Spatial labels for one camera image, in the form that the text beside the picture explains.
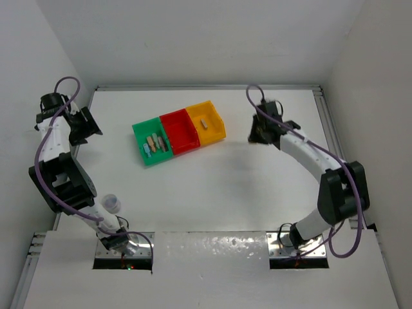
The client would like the yellow plastic bin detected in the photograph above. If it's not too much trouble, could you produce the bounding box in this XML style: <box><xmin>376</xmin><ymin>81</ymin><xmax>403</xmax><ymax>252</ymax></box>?
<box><xmin>185</xmin><ymin>101</ymin><xmax>226</xmax><ymax>146</ymax></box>

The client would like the green plastic bin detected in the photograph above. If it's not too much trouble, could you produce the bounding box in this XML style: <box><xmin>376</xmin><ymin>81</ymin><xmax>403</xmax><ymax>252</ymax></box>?
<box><xmin>132</xmin><ymin>117</ymin><xmax>173</xmax><ymax>166</ymax></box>

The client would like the blue correction tape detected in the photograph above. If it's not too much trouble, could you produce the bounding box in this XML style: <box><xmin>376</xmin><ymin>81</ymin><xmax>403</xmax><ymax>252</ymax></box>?
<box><xmin>143</xmin><ymin>143</ymin><xmax>152</xmax><ymax>158</ymax></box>

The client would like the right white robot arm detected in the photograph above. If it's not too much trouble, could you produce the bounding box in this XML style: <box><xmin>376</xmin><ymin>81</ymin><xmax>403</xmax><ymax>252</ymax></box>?
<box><xmin>248</xmin><ymin>99</ymin><xmax>370</xmax><ymax>249</ymax></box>

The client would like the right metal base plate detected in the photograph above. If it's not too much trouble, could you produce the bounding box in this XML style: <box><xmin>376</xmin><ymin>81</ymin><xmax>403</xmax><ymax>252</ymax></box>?
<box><xmin>267</xmin><ymin>231</ymin><xmax>326</xmax><ymax>259</ymax></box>

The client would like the pink correction tape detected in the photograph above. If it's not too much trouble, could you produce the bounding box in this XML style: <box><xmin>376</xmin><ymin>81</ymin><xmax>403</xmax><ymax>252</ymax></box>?
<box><xmin>158</xmin><ymin>136</ymin><xmax>168</xmax><ymax>152</ymax></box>

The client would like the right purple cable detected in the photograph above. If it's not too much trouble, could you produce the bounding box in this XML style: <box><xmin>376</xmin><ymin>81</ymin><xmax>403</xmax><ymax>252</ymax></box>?
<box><xmin>246</xmin><ymin>84</ymin><xmax>363</xmax><ymax>259</ymax></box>

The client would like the metal base plate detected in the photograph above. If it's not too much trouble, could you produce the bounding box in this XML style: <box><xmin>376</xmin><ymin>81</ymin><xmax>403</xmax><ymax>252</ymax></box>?
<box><xmin>95</xmin><ymin>232</ymin><xmax>155</xmax><ymax>259</ymax></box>
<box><xmin>267</xmin><ymin>231</ymin><xmax>326</xmax><ymax>259</ymax></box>

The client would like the aluminium frame rail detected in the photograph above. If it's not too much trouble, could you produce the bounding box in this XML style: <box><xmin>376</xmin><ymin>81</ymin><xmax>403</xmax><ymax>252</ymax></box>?
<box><xmin>314</xmin><ymin>89</ymin><xmax>366</xmax><ymax>229</ymax></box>
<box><xmin>95</xmin><ymin>84</ymin><xmax>322</xmax><ymax>91</ymax></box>

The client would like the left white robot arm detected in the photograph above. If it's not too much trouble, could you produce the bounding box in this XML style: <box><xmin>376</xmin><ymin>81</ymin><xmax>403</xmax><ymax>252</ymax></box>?
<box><xmin>28</xmin><ymin>92</ymin><xmax>129</xmax><ymax>252</ymax></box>

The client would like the white eraser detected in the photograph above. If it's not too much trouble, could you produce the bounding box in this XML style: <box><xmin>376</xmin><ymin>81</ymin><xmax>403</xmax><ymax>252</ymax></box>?
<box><xmin>201</xmin><ymin>119</ymin><xmax>208</xmax><ymax>130</ymax></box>

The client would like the clear tape roll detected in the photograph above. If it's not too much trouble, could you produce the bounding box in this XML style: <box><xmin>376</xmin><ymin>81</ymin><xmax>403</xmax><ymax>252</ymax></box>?
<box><xmin>101</xmin><ymin>194</ymin><xmax>121</xmax><ymax>214</ymax></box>

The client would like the aluminium frame rail back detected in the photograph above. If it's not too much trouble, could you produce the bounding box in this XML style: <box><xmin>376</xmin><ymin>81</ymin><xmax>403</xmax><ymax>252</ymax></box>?
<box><xmin>95</xmin><ymin>84</ymin><xmax>322</xmax><ymax>91</ymax></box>

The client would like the red plastic bin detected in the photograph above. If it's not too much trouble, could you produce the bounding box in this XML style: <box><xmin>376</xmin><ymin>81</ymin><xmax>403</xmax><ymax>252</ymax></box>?
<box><xmin>160</xmin><ymin>109</ymin><xmax>200</xmax><ymax>156</ymax></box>

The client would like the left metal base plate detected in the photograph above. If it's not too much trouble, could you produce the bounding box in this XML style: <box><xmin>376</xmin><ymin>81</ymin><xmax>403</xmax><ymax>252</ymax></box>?
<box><xmin>95</xmin><ymin>232</ymin><xmax>155</xmax><ymax>259</ymax></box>

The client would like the aluminium frame rail right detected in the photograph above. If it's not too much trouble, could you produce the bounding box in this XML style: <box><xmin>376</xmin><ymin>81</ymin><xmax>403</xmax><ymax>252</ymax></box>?
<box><xmin>314</xmin><ymin>89</ymin><xmax>366</xmax><ymax>229</ymax></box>

